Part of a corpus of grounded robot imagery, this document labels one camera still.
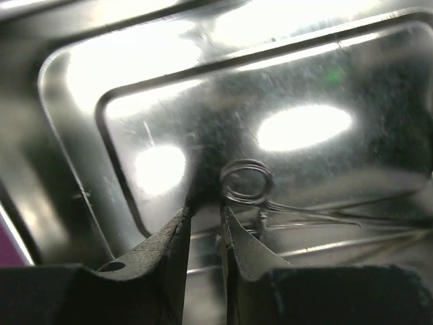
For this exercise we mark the purple surgical cloth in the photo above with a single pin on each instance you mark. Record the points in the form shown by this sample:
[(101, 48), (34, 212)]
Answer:
[(13, 250)]

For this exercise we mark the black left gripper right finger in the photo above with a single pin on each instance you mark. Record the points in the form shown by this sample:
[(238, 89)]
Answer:
[(262, 288)]

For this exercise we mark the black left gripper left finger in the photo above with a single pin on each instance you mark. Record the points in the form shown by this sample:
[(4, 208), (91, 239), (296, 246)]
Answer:
[(144, 286)]

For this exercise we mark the stainless steel instrument tray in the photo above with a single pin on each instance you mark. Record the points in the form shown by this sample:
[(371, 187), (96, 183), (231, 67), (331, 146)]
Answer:
[(115, 113)]

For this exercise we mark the steel forceps in tray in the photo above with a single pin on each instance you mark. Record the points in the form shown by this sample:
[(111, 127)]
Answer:
[(250, 186)]

